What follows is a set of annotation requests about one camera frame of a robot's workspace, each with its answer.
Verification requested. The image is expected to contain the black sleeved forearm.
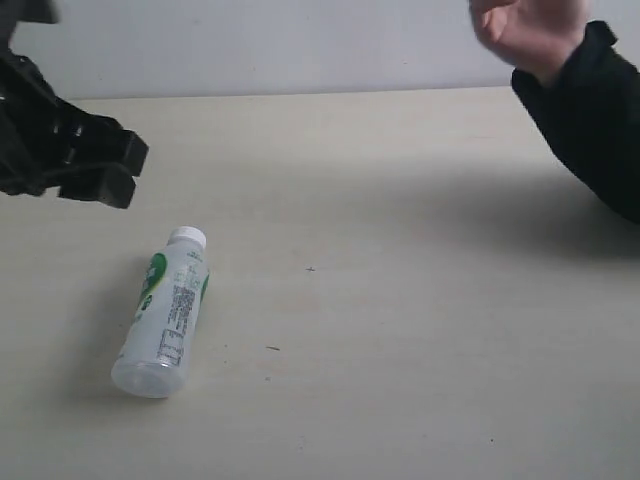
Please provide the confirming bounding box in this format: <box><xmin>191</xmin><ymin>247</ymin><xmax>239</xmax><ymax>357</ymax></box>
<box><xmin>511</xmin><ymin>20</ymin><xmax>639</xmax><ymax>223</ymax></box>

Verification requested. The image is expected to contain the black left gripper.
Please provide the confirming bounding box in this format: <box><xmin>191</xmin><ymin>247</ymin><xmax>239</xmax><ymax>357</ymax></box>
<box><xmin>1</xmin><ymin>49</ymin><xmax>149</xmax><ymax>209</ymax></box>

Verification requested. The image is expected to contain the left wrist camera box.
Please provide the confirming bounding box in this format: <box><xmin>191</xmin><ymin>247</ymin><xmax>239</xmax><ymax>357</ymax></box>
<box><xmin>0</xmin><ymin>0</ymin><xmax>59</xmax><ymax>50</ymax></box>

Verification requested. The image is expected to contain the white green-label bottle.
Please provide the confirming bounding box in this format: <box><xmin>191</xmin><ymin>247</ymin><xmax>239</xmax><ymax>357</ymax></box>
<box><xmin>111</xmin><ymin>226</ymin><xmax>210</xmax><ymax>399</ymax></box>

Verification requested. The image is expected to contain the person's open bare hand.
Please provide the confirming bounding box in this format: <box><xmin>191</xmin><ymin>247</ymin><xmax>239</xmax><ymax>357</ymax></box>
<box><xmin>468</xmin><ymin>0</ymin><xmax>590</xmax><ymax>85</ymax></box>

